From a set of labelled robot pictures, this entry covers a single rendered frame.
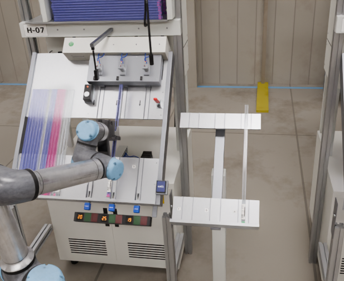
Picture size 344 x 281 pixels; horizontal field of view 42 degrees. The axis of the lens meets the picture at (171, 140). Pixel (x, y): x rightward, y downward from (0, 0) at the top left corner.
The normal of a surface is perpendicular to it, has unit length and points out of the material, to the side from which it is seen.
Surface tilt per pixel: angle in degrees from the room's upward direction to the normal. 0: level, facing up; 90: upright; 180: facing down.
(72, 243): 90
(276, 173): 0
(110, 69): 47
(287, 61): 90
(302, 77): 90
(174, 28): 90
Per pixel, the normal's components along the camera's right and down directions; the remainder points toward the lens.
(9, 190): 0.38, 0.15
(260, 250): -0.06, -0.89
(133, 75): -0.16, -0.28
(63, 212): -0.17, 0.46
